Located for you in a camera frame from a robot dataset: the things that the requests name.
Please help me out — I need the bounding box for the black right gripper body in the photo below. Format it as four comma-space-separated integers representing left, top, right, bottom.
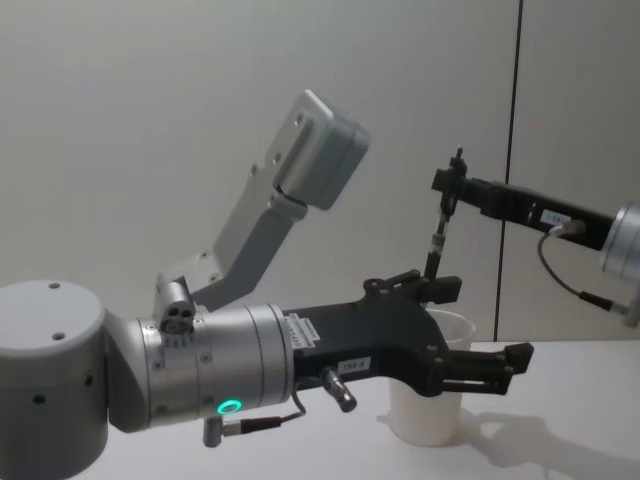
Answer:
478, 179, 620, 252

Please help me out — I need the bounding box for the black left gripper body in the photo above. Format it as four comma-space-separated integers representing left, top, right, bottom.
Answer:
285, 293, 452, 400

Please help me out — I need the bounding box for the thin black rod tool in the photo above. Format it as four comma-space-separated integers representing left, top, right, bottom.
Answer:
423, 144, 467, 281

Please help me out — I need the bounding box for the white plastic cup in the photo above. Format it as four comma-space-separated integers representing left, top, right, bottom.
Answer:
387, 308, 477, 447

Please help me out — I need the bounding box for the white table cloth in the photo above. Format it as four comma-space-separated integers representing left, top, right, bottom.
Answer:
106, 339, 640, 480

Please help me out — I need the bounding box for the thin dark right gripper cable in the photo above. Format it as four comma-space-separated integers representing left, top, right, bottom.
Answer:
538, 219, 632, 317

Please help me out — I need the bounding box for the thin dark gripper cable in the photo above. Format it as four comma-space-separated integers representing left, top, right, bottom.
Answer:
538, 219, 632, 317
201, 367, 359, 447

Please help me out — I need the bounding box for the thin dark left gripper cable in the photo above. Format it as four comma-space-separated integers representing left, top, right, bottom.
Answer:
201, 367, 359, 447

